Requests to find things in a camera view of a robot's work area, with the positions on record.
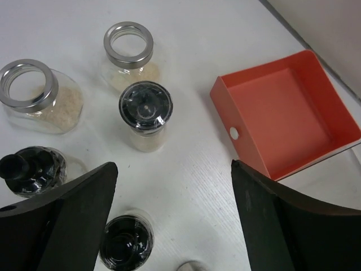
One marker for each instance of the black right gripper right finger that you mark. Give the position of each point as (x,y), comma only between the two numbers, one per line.
(287,230)

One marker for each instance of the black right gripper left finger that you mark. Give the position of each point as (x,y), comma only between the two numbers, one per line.
(62,228)

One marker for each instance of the black pump-top bottle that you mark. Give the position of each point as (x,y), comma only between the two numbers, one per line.
(36,170)

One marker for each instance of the black-cap glass bottle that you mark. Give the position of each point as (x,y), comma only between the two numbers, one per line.
(127,241)

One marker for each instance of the white-lid spice jar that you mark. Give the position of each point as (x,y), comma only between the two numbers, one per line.
(192,266)

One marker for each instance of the black-lid glass grinder jar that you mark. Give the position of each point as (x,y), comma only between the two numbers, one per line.
(146,107)

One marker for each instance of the red square tray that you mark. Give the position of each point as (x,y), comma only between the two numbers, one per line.
(284,116)

